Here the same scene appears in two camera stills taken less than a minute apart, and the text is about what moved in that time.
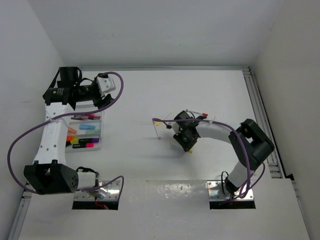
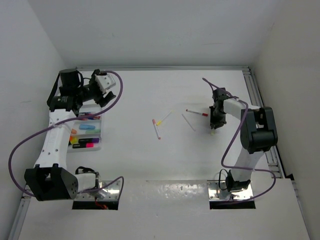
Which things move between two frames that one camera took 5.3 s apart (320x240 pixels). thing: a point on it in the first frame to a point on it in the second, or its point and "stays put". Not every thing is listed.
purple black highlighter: (89, 140) stays put
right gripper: (186, 146) to (214, 122)
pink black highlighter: (83, 145) stays put
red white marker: (204, 114) stays put
